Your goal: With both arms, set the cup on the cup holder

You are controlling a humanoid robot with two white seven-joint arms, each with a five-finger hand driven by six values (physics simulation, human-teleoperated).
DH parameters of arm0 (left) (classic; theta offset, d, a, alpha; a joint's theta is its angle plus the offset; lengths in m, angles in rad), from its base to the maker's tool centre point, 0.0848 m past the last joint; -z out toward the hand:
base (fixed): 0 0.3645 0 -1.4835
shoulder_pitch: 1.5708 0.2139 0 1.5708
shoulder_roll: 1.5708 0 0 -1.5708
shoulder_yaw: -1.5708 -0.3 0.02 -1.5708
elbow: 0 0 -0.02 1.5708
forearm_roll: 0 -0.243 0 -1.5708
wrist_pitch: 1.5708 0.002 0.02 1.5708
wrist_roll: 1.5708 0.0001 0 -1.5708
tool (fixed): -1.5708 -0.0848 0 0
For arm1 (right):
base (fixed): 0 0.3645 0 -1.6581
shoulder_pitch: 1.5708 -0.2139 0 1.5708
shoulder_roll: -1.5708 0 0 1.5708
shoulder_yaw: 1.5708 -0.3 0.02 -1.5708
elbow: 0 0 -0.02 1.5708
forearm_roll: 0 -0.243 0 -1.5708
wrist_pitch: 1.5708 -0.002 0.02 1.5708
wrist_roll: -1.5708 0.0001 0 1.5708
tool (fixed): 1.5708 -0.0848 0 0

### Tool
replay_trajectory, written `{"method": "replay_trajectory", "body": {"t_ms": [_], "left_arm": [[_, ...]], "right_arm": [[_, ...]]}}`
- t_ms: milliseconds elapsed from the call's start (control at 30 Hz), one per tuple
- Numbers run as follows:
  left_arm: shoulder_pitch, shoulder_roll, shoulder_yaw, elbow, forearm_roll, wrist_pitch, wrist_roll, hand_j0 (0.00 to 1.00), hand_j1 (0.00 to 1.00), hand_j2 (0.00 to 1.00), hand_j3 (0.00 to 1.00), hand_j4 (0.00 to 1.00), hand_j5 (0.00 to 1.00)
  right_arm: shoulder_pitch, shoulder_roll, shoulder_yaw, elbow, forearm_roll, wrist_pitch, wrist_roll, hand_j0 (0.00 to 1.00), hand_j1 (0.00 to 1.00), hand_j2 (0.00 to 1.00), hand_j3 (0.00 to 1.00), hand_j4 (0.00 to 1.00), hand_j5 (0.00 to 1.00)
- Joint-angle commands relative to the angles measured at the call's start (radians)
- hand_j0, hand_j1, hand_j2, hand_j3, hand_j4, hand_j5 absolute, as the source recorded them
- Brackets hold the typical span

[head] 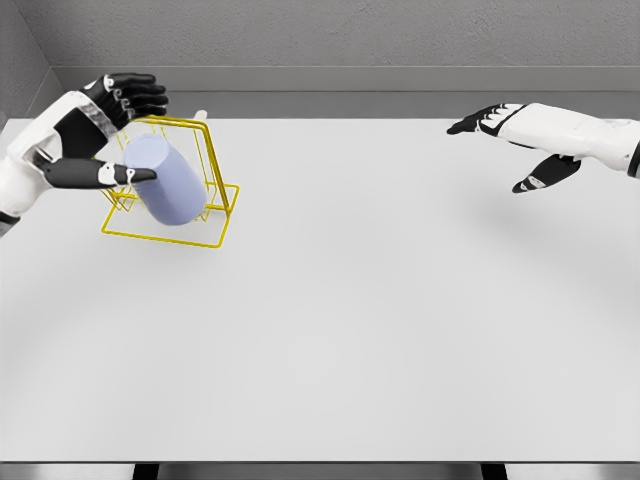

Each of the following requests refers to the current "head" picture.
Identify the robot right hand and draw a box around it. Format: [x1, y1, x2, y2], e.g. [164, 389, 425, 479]
[445, 102, 604, 196]

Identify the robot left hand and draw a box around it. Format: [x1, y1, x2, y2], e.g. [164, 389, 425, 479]
[10, 72, 171, 192]

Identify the lavender cup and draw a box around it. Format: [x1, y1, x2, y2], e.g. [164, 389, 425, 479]
[122, 133, 209, 228]

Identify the yellow wire cup holder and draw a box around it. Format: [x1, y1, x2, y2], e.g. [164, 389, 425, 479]
[100, 110, 241, 250]

